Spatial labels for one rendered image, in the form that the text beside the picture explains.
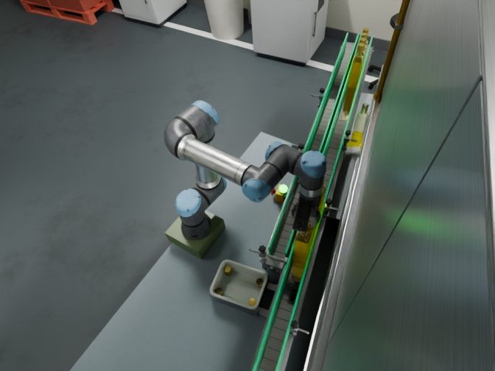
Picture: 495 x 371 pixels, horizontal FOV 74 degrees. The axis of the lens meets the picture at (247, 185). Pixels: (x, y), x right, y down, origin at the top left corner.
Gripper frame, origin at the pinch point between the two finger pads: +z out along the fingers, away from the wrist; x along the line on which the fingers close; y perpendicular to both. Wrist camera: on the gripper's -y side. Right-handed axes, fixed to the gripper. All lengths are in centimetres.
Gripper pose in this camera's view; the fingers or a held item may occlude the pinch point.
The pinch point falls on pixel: (304, 224)
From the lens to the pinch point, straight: 126.5
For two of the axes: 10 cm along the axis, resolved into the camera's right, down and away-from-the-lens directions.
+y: 3.6, -7.6, 5.4
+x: -9.3, -2.5, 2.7
